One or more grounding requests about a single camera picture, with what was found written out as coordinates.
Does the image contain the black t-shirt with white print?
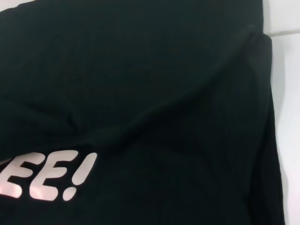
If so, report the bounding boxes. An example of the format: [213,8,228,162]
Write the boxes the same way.
[0,0,286,225]

